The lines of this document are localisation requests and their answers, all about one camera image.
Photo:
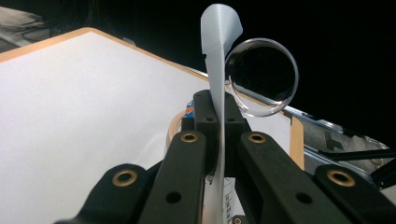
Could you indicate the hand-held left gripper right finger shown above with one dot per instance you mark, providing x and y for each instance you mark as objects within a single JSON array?
[{"x": 233, "y": 121}]

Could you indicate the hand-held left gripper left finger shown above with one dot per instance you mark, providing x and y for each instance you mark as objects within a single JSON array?
[{"x": 204, "y": 115}]

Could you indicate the clear glass beaker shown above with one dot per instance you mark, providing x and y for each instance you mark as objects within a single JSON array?
[{"x": 264, "y": 109}]

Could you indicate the wooden framed white board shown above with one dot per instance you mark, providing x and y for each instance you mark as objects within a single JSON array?
[{"x": 77, "y": 124}]

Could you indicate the black tripod stand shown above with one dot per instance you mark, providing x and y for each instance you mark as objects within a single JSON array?
[{"x": 358, "y": 154}]

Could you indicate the black curtain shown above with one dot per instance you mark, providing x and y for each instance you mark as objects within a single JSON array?
[{"x": 342, "y": 46}]

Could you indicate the aluminium floor rail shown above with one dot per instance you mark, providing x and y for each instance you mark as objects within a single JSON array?
[{"x": 323, "y": 123}]

